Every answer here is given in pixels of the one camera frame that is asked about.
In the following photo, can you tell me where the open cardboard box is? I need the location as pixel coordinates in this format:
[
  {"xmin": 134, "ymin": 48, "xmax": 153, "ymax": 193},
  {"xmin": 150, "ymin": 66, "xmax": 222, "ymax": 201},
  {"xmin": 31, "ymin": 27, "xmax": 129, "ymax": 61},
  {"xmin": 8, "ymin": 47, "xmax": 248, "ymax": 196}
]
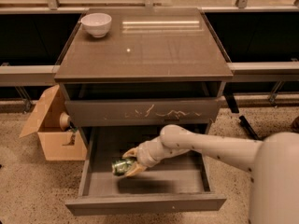
[{"xmin": 20, "ymin": 85, "xmax": 87, "ymax": 161}]

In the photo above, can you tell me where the green soda can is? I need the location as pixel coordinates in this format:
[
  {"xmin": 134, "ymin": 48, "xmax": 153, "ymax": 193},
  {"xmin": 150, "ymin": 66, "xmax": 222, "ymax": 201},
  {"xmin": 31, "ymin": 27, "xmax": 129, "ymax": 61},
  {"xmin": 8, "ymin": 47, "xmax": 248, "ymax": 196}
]
[{"xmin": 111, "ymin": 158, "xmax": 135, "ymax": 176}]

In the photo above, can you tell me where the grey metal window railing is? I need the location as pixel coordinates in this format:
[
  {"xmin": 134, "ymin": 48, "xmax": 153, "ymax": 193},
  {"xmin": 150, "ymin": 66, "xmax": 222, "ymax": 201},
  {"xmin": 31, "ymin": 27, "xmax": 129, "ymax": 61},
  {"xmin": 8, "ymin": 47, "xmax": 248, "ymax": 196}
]
[{"xmin": 0, "ymin": 0, "xmax": 299, "ymax": 114}]

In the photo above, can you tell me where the black metal floor stand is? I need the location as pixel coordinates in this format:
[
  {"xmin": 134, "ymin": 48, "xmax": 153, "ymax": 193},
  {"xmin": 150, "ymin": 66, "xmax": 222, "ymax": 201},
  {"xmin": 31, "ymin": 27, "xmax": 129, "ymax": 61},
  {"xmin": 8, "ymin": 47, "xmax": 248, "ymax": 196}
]
[{"xmin": 224, "ymin": 91, "xmax": 260, "ymax": 140}]

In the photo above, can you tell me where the grey drawer cabinet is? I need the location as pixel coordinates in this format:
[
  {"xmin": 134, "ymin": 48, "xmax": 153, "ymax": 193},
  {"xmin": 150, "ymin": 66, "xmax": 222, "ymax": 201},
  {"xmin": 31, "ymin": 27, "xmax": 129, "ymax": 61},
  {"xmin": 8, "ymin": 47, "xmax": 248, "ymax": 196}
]
[{"xmin": 54, "ymin": 7, "xmax": 234, "ymax": 217}]

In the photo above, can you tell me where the round wooden knob object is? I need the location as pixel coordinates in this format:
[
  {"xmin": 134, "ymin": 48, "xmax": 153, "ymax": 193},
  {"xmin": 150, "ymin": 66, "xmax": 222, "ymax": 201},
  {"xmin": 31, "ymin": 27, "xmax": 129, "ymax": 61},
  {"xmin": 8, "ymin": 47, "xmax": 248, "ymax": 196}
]
[{"xmin": 59, "ymin": 112, "xmax": 70, "ymax": 131}]

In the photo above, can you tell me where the open grey middle drawer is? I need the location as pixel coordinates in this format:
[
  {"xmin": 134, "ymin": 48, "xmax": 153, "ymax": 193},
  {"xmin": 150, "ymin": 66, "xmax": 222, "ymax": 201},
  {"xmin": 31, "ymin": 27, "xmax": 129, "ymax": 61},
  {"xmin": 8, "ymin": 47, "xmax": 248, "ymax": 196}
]
[{"xmin": 65, "ymin": 126, "xmax": 226, "ymax": 216}]

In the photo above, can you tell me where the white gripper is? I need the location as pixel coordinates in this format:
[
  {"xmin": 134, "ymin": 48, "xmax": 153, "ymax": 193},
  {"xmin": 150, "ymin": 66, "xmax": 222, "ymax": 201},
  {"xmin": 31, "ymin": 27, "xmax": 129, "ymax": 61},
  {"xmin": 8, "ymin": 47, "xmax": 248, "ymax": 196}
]
[{"xmin": 122, "ymin": 142, "xmax": 160, "ymax": 176}]

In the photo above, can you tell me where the closed grey top drawer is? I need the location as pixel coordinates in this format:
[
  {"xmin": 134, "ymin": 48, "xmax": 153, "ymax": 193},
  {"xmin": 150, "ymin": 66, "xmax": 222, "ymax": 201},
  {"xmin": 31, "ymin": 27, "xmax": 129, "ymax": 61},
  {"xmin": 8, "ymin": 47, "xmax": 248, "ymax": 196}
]
[{"xmin": 65, "ymin": 99, "xmax": 222, "ymax": 127}]

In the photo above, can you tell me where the white ceramic bowl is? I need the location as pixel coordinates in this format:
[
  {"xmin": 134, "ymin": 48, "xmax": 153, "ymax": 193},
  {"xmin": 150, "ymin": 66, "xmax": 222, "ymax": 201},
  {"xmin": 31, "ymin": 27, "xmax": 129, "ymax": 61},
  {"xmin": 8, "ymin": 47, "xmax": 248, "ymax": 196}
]
[{"xmin": 81, "ymin": 13, "xmax": 112, "ymax": 37}]

